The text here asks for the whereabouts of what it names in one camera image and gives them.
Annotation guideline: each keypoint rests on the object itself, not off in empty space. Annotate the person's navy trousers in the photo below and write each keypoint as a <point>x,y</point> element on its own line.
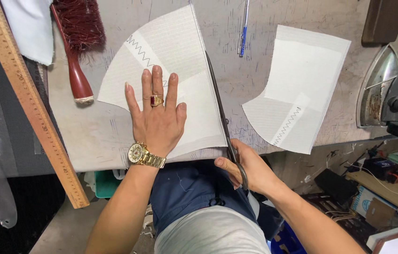
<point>188,187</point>

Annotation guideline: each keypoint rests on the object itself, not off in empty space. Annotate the dark wooden block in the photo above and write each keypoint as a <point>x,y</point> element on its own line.
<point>384,19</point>

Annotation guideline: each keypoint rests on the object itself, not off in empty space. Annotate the blue plastic crate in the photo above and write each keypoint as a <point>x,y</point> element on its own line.
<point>287,241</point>

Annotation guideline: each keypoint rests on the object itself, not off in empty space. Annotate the white curved fabric piece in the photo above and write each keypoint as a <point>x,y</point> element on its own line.
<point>301,70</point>
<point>179,46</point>

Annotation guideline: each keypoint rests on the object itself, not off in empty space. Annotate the long wooden ruler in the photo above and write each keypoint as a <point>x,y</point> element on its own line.
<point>26,88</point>

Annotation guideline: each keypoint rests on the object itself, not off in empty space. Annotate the green plastic bin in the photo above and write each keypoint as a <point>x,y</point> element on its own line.
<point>106,184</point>

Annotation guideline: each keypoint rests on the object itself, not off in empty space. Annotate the person's right hand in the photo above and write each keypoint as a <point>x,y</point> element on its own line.
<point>257,169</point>

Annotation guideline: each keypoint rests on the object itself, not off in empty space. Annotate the wooden shelf board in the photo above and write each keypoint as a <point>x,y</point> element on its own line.
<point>396,194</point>

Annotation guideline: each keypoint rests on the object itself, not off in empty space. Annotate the cardboard box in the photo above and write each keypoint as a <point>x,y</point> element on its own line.
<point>371,208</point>

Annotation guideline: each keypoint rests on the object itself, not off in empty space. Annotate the person's left hand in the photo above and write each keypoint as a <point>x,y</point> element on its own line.
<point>156,123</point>

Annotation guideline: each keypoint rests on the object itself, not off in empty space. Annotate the blue ballpoint pen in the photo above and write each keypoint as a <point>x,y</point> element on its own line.
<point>243,38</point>

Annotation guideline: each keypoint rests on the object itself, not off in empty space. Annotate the black and orange device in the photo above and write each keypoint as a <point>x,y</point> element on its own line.
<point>387,169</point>

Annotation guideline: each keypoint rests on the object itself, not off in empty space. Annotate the gold wristwatch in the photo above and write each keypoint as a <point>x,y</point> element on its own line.
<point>140,155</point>

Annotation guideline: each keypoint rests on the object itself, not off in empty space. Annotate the black tailor scissors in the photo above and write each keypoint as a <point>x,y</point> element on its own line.
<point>219,102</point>

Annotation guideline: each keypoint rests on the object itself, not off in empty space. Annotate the black box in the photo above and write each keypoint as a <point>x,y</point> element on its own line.
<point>336,185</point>

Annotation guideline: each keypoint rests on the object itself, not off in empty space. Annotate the old metal clothes iron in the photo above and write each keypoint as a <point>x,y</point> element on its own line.
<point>378,88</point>

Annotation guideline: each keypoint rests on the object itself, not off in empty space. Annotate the white cloth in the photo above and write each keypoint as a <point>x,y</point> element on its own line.
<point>29,28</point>

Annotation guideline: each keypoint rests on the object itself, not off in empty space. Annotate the person's grey shirt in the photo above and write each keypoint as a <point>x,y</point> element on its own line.
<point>213,232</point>

